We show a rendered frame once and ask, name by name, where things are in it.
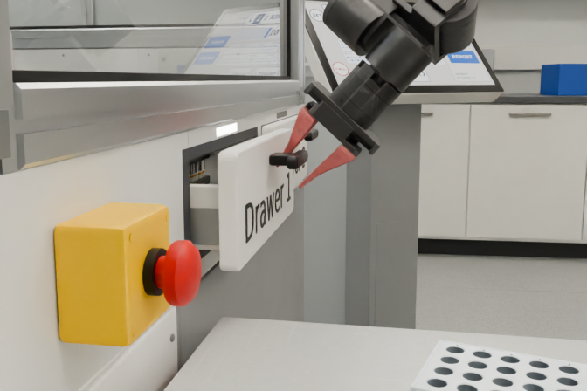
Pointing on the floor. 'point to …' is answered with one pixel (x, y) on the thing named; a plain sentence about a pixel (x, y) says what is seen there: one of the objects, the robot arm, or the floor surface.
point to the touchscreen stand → (384, 223)
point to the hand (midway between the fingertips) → (293, 171)
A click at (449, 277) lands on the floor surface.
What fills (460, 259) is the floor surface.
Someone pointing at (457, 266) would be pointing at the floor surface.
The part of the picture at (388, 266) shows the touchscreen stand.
